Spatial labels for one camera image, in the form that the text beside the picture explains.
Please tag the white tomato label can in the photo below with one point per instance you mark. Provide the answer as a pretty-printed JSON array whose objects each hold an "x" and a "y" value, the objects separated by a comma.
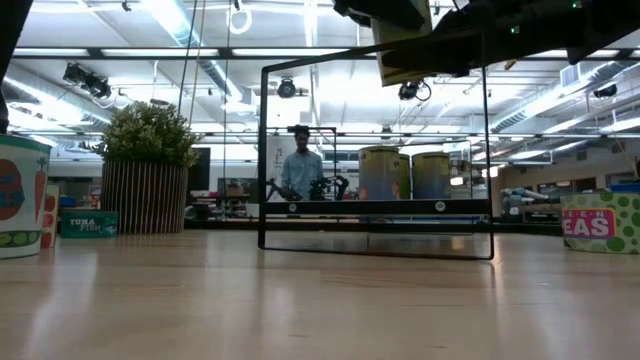
[{"x": 51, "y": 215}]

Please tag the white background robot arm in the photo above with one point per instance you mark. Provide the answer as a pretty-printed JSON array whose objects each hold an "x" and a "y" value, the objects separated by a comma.
[{"x": 520, "y": 195}]

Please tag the wooden shelf with black frame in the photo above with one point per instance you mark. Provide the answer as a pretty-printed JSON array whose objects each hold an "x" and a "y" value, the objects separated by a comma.
[{"x": 375, "y": 207}]

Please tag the teal tuna fish can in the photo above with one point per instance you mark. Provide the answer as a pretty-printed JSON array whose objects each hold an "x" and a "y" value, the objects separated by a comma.
[{"x": 89, "y": 225}]

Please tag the black ceiling-mounted camera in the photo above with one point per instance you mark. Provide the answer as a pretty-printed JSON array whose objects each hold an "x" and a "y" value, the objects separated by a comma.
[
  {"x": 286, "y": 88},
  {"x": 87, "y": 80},
  {"x": 409, "y": 91}
]

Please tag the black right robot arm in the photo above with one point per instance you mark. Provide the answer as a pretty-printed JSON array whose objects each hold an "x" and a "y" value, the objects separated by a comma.
[{"x": 600, "y": 25}]

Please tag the black background robot arm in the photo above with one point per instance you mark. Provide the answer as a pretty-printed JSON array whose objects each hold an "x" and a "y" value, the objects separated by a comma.
[{"x": 330, "y": 187}]

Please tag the potted green plant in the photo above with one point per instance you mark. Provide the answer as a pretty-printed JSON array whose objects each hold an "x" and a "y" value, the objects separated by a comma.
[{"x": 145, "y": 195}]

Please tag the black wall monitor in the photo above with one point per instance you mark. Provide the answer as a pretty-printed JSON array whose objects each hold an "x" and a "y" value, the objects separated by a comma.
[{"x": 200, "y": 170}]

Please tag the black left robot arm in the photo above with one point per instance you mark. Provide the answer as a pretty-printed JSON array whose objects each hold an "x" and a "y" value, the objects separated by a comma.
[{"x": 7, "y": 50}]

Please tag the large carrot and peas can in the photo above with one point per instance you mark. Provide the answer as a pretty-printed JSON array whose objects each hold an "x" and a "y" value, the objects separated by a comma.
[{"x": 22, "y": 200}]

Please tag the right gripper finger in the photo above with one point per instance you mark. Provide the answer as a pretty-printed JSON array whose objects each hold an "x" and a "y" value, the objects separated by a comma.
[
  {"x": 440, "y": 57},
  {"x": 385, "y": 12}
]

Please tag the white standing banner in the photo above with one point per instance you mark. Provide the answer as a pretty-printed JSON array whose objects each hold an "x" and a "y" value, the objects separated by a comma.
[{"x": 275, "y": 155}]

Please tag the person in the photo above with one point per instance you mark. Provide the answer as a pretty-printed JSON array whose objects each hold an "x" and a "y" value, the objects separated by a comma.
[{"x": 301, "y": 172}]

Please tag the blue storage bin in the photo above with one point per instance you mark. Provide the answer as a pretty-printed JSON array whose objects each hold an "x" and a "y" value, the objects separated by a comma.
[{"x": 625, "y": 188}]

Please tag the green peas polka-dot can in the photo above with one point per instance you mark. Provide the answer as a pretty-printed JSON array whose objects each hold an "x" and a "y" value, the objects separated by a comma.
[{"x": 600, "y": 235}]

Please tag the black aluminium table frame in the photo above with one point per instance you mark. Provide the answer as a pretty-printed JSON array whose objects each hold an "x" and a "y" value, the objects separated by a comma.
[{"x": 525, "y": 229}]

